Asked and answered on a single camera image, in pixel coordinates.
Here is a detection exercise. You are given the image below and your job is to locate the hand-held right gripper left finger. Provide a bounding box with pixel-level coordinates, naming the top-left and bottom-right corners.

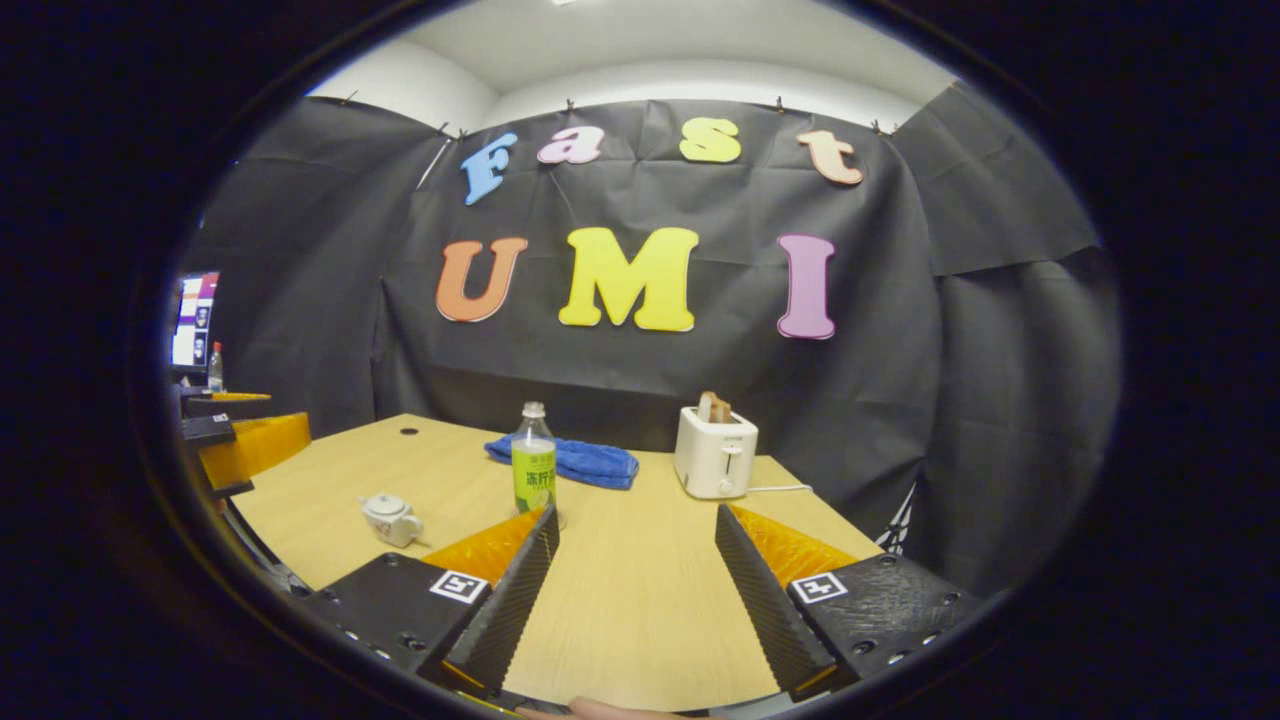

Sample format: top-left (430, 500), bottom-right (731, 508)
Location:
top-left (295, 503), bottom-right (561, 701)

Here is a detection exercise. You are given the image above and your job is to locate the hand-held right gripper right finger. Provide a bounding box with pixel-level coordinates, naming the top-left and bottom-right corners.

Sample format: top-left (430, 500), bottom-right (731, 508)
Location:
top-left (714, 503), bottom-right (991, 703)

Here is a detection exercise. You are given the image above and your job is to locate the clear green label water bottle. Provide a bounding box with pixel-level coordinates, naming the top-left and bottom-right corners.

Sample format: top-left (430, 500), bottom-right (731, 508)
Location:
top-left (510, 401), bottom-right (559, 518)

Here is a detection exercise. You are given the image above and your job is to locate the white teacup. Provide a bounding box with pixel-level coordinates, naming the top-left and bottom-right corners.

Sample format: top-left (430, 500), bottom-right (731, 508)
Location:
top-left (358, 492), bottom-right (426, 549)

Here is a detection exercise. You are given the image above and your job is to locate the computer monitor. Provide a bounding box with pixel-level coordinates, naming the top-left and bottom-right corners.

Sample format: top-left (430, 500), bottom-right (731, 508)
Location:
top-left (170, 270), bottom-right (221, 373)

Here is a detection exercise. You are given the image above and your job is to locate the white toaster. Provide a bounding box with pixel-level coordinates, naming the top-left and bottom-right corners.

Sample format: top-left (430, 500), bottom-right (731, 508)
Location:
top-left (674, 405), bottom-right (760, 501)

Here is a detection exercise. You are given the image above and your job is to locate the blue towel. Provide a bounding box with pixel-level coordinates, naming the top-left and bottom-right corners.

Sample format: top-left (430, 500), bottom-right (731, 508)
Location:
top-left (484, 433), bottom-right (641, 491)

